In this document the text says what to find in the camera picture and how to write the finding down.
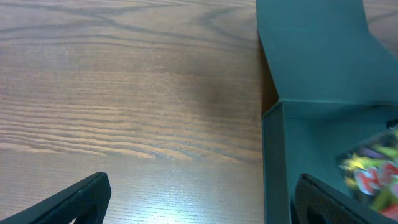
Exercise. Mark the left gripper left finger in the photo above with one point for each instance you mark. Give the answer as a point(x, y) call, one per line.
point(84, 202)

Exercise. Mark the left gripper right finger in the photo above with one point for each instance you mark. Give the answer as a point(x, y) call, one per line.
point(317, 202)

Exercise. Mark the Haribo gummy candy bag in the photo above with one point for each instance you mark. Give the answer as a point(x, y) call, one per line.
point(370, 173)

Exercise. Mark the black gift box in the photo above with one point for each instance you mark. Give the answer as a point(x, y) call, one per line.
point(334, 67)

